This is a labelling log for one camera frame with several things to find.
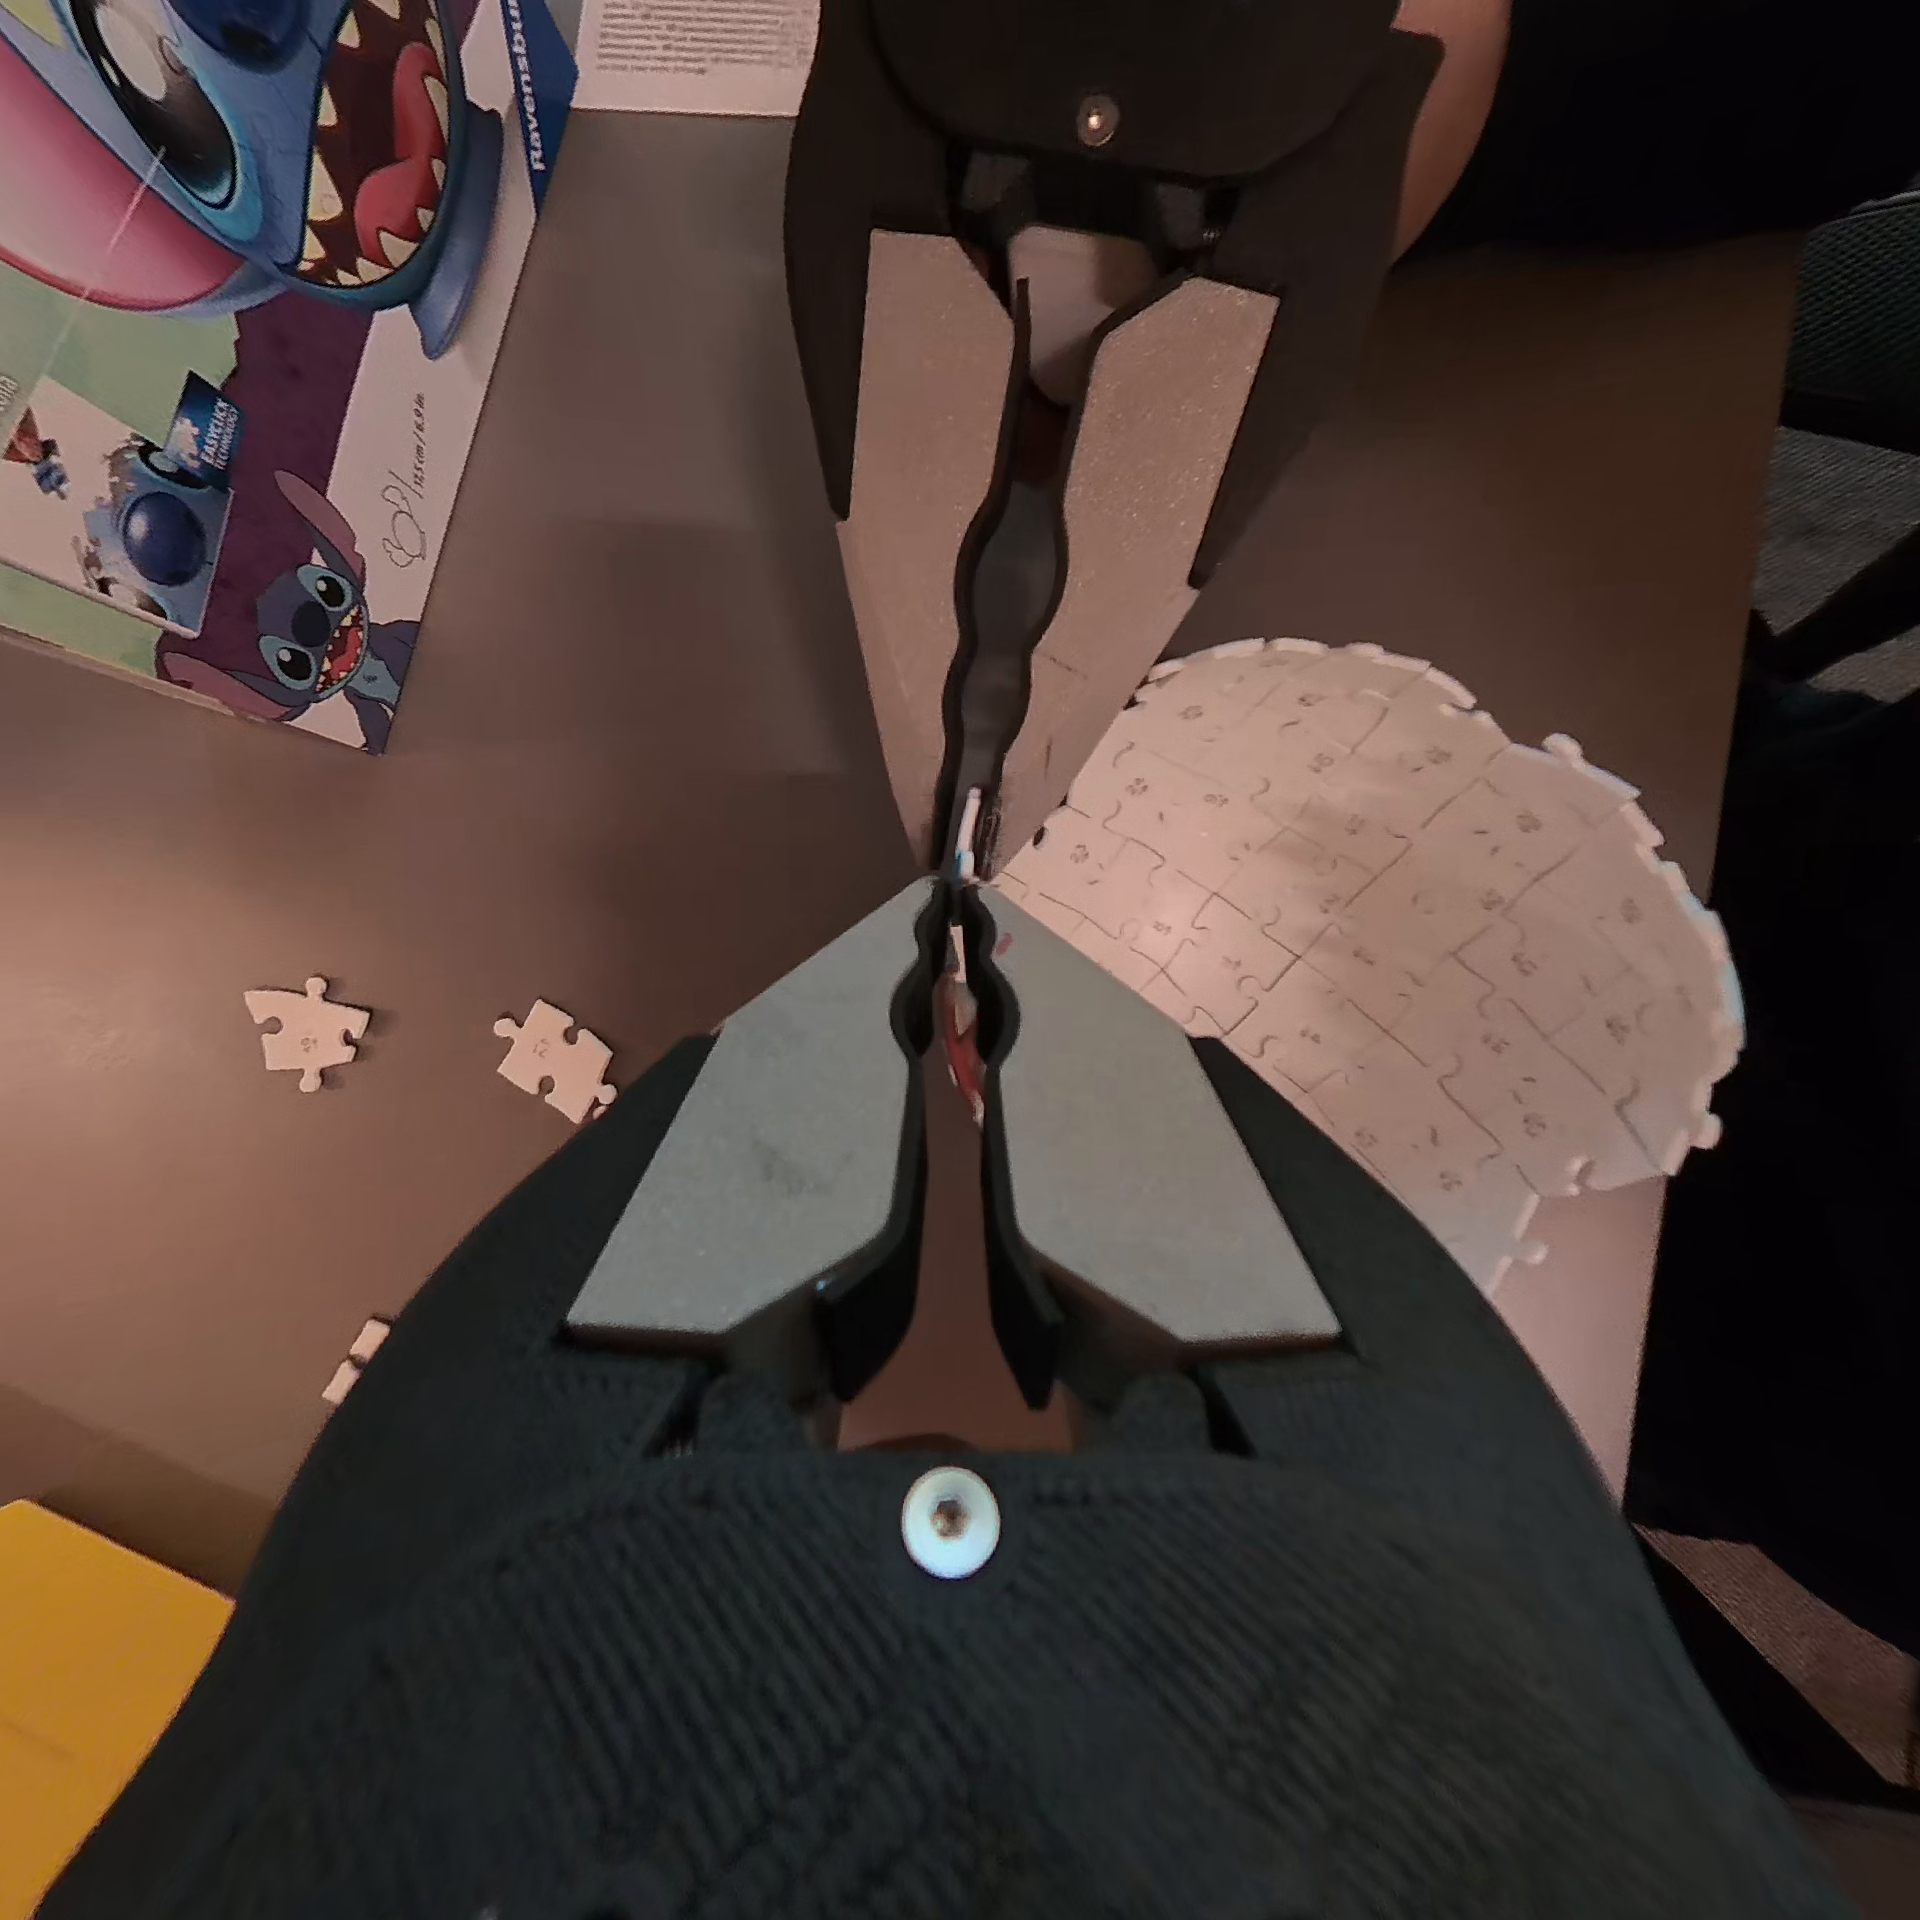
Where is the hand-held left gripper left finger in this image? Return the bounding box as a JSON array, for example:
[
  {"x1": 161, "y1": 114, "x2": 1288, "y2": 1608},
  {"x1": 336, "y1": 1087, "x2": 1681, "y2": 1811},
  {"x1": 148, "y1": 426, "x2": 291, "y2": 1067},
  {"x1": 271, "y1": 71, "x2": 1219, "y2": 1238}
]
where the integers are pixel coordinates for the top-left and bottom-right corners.
[{"x1": 566, "y1": 879, "x2": 949, "y2": 1400}]

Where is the person's right forearm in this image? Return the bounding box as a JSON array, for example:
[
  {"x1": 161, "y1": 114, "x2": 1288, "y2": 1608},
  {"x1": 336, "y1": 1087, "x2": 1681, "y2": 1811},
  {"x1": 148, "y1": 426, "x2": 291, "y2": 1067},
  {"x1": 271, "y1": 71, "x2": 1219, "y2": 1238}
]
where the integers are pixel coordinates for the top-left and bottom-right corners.
[{"x1": 1410, "y1": 0, "x2": 1920, "y2": 260}]

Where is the cartoon print puzzle box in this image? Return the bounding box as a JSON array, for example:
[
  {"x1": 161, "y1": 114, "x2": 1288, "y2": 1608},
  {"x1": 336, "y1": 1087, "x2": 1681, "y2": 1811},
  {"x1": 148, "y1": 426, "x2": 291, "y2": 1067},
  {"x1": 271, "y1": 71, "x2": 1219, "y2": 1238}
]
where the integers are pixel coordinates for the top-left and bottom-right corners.
[{"x1": 0, "y1": 0, "x2": 580, "y2": 758}]

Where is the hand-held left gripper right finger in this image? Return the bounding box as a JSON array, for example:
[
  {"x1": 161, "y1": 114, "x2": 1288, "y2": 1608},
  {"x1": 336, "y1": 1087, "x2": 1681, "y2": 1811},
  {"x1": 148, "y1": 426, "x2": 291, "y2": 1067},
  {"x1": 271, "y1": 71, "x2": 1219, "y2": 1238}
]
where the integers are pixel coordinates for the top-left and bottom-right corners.
[{"x1": 957, "y1": 882, "x2": 1348, "y2": 1410}]

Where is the white and red puzzle piece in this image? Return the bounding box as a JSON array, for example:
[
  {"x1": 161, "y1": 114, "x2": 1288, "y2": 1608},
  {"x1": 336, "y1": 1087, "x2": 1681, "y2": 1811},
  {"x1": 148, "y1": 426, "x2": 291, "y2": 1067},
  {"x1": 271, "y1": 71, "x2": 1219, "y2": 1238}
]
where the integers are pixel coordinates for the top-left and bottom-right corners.
[{"x1": 935, "y1": 961, "x2": 994, "y2": 1118}]

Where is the yellow box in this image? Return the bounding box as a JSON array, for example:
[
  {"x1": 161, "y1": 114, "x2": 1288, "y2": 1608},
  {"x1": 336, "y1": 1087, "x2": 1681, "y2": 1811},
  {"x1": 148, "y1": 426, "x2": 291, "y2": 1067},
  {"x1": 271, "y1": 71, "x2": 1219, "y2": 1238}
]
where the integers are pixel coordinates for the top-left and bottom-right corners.
[{"x1": 0, "y1": 1497, "x2": 238, "y2": 1920}]

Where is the person's right hand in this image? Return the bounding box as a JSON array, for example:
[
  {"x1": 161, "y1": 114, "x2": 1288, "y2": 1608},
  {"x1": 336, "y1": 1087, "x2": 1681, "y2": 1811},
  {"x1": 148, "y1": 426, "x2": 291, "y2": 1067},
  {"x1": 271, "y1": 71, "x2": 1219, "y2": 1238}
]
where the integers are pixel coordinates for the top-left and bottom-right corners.
[{"x1": 1388, "y1": 0, "x2": 1506, "y2": 269}]

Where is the partly built white puzzle ball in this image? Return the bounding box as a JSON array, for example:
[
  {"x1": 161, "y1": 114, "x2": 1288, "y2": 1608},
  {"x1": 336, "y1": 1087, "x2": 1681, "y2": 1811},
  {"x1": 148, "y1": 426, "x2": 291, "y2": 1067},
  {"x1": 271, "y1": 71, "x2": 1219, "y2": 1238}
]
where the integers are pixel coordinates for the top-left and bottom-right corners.
[{"x1": 993, "y1": 636, "x2": 1750, "y2": 1300}]

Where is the white printed leaflet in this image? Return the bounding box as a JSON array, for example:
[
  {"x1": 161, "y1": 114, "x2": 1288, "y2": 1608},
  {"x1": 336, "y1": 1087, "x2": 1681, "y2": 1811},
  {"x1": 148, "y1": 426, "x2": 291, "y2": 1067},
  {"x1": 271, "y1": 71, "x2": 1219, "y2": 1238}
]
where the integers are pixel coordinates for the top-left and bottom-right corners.
[{"x1": 573, "y1": 0, "x2": 824, "y2": 121}]

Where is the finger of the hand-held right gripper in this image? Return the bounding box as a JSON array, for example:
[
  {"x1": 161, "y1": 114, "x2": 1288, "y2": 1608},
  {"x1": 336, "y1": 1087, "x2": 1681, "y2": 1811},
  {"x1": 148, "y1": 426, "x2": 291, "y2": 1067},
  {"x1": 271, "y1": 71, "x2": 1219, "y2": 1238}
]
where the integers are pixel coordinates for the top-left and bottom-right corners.
[
  {"x1": 841, "y1": 229, "x2": 1037, "y2": 879},
  {"x1": 960, "y1": 277, "x2": 1278, "y2": 879}
]

